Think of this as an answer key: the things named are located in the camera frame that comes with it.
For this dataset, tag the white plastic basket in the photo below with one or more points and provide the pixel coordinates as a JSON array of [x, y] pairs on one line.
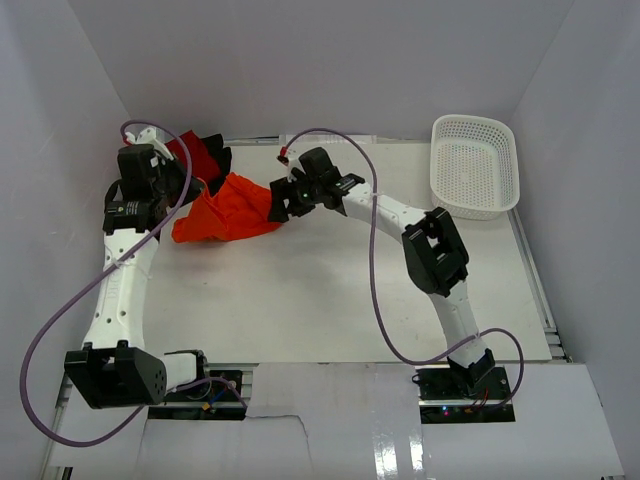
[[474, 171]]

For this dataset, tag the folded black t shirt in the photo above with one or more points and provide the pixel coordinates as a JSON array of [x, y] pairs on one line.
[[217, 164]]

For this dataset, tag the white label strip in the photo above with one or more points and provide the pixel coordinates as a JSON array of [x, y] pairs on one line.
[[327, 138]]

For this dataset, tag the folded red t shirt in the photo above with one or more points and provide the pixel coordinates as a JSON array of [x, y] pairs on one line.
[[197, 152]]

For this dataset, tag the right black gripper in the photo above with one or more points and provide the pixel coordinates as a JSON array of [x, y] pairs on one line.
[[279, 212]]

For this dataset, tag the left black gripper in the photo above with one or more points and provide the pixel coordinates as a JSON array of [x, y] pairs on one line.
[[196, 186]]

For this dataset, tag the orange t shirt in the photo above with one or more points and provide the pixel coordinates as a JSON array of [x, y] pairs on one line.
[[238, 210]]

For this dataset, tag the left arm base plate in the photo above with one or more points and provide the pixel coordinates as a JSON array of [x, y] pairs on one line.
[[213, 401]]

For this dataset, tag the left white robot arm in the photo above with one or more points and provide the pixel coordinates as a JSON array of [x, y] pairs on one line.
[[112, 368]]

